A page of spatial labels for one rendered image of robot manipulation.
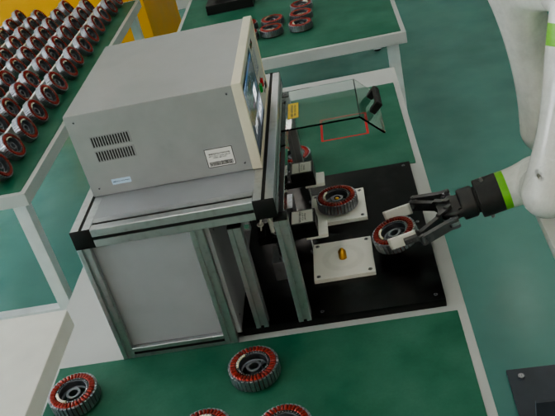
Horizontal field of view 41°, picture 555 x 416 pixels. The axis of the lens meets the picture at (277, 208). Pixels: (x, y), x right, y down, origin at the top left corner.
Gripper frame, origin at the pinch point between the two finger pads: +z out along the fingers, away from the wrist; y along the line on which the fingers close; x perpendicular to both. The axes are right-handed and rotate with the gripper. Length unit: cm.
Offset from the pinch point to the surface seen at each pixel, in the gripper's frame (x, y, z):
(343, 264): -3.3, -3.0, 14.5
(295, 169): 12.2, 23.7, 20.8
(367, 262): -4.5, -3.9, 8.8
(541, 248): -95, 92, -39
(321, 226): 7.1, 0.4, 16.0
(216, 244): 23.7, -18.5, 34.4
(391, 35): -13, 157, -13
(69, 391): 10, -33, 77
